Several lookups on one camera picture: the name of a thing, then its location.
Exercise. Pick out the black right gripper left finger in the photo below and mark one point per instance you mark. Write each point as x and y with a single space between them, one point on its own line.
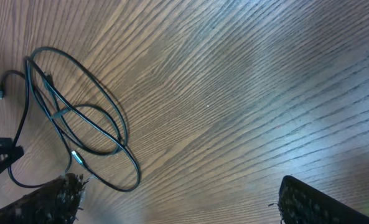
57 202

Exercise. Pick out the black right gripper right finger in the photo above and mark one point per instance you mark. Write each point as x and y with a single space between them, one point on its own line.
299 203

